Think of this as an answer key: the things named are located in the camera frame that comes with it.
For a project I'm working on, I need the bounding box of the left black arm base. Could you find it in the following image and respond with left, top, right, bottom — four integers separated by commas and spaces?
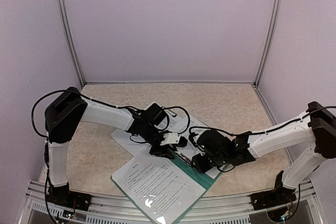
47, 183, 92, 211

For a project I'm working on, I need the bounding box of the white Chinese agreement sheet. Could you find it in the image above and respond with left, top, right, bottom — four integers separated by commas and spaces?
111, 149, 207, 222

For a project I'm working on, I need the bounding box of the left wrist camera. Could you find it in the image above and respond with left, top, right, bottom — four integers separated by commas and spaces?
160, 132, 187, 147

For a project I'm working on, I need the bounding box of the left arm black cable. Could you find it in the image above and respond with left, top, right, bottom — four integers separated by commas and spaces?
30, 89, 190, 224

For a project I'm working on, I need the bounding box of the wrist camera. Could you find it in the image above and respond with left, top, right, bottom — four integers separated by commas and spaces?
188, 132, 200, 148
160, 132, 187, 147

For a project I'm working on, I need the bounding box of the loose metal clip bar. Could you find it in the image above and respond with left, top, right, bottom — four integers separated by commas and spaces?
166, 110, 178, 118

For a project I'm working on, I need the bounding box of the left aluminium corner post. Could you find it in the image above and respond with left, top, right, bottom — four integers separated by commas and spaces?
57, 0, 86, 88

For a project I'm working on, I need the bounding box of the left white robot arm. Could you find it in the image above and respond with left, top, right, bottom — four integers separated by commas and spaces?
45, 87, 180, 206

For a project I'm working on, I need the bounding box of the aluminium front rail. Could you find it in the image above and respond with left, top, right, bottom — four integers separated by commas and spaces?
17, 180, 326, 223

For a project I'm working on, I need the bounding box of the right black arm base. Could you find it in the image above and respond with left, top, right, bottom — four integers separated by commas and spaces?
250, 170, 297, 210

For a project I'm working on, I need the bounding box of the white printed top sheet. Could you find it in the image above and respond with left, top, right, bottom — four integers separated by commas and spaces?
110, 103, 221, 179

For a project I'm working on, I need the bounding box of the green file folder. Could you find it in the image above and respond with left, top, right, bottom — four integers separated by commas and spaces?
110, 150, 224, 223

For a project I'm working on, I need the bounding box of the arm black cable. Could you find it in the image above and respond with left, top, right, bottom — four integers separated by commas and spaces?
30, 89, 190, 224
188, 105, 336, 217

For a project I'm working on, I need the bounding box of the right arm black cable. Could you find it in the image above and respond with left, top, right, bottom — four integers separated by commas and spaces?
188, 105, 336, 217

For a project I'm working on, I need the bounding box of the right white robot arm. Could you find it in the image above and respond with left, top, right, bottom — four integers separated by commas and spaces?
188, 101, 335, 205

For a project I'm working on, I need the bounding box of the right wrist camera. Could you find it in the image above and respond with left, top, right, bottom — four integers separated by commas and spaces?
188, 132, 200, 148

